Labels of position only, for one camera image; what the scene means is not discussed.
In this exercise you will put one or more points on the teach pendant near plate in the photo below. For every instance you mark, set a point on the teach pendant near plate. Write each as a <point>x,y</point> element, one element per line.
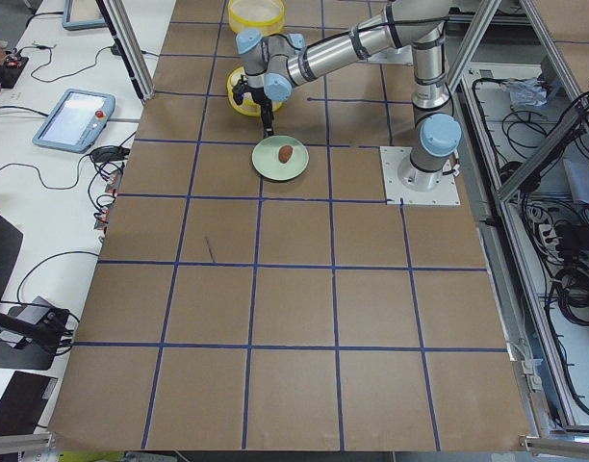
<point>76,121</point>

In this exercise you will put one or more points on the yellow steamer far from plate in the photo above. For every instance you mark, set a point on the yellow steamer far from plate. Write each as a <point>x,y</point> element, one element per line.
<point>268,16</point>

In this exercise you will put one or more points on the yellow steamer near plate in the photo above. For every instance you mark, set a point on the yellow steamer near plate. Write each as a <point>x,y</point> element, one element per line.
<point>248,107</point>

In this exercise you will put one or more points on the brown bun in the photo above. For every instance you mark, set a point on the brown bun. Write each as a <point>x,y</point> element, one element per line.
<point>285,153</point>

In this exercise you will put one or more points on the aluminium frame post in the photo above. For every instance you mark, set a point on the aluminium frame post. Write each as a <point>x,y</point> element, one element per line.
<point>120,27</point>

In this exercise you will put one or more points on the brown grid table mat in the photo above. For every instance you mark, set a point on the brown grid table mat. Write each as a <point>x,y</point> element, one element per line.
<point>231,312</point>

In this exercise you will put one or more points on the black power adapter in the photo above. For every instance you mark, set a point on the black power adapter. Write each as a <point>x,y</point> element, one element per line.
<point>109,153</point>

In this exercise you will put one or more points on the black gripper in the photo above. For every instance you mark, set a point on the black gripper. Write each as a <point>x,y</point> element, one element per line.
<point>261,97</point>

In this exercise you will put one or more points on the light green plate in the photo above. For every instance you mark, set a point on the light green plate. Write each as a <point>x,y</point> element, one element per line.
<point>265,158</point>

